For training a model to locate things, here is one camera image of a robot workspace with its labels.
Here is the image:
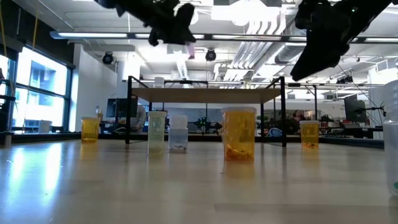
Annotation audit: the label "black aluminium table frame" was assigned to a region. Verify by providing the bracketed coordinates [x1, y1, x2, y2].
[0, 130, 385, 149]

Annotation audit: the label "pink pill bottle white cap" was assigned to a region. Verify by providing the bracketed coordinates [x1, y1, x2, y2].
[186, 42, 196, 60]

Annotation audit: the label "silver ventilation duct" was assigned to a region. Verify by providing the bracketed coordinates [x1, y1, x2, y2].
[275, 43, 308, 66]

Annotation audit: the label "clear plastic cup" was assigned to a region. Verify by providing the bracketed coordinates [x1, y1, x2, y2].
[168, 114, 189, 154]

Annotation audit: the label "orange pill bottle white cap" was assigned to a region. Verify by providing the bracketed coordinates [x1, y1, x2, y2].
[299, 120, 320, 149]
[80, 116, 101, 144]
[221, 106, 257, 162]

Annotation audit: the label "white box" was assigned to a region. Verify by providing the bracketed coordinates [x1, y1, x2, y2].
[37, 119, 53, 134]

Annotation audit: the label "yellow hanging cable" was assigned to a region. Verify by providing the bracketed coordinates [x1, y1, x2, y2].
[0, 0, 7, 57]
[30, 17, 40, 50]

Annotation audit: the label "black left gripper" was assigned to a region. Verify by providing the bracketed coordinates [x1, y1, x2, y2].
[114, 0, 197, 47]

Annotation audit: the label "large window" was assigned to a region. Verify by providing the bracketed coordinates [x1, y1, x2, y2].
[0, 46, 74, 134]

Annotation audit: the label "wooden shelf black metal legs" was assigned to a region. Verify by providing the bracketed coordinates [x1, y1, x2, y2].
[125, 75, 287, 148]

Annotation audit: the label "black computer monitor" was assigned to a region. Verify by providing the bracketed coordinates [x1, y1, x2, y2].
[344, 95, 368, 124]
[106, 98, 138, 118]

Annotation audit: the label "black ceiling device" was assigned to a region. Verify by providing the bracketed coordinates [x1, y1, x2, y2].
[335, 74, 355, 85]

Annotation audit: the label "black background rig frame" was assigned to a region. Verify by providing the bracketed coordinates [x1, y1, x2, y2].
[287, 81, 386, 138]

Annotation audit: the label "person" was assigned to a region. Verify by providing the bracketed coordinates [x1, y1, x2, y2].
[130, 104, 147, 133]
[290, 109, 307, 134]

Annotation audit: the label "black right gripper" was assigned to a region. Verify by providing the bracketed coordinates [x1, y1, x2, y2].
[290, 0, 352, 82]

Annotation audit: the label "long ceiling light bar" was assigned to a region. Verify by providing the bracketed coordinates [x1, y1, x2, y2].
[49, 30, 398, 44]

